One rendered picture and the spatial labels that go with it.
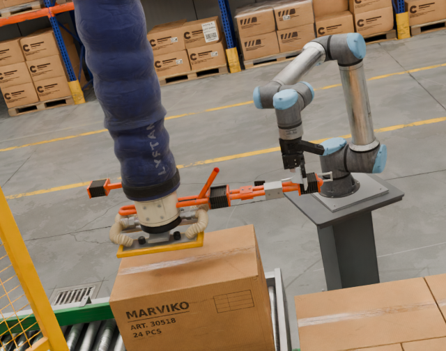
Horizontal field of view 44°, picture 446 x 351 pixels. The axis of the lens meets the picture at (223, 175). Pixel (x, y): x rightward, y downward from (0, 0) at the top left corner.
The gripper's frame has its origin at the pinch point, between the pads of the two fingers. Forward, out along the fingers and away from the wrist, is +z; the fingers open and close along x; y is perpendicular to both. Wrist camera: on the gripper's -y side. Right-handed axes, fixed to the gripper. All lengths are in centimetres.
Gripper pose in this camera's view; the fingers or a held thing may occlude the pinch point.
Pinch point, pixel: (305, 182)
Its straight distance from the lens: 217.9
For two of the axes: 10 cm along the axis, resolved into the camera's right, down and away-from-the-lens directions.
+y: -9.8, 1.8, 1.2
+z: 2.1, 8.9, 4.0
